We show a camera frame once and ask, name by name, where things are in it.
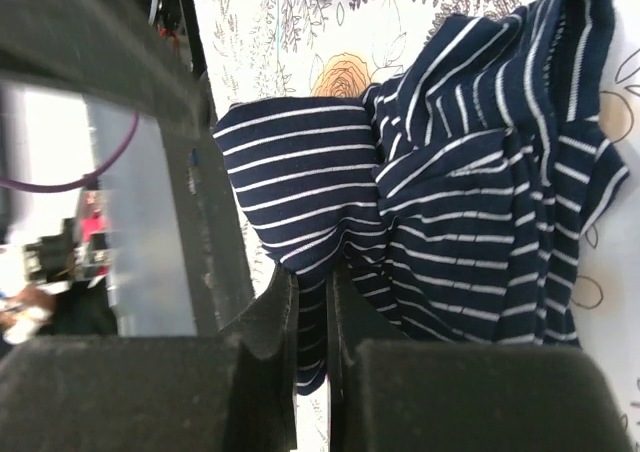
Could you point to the navy striped underwear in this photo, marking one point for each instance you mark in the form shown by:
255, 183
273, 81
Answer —
456, 192

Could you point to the aluminium frame rail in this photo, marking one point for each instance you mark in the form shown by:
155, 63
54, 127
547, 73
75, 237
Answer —
104, 48

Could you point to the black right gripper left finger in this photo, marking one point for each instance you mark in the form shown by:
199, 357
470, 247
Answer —
234, 391

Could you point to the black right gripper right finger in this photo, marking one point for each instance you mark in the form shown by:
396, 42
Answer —
390, 393

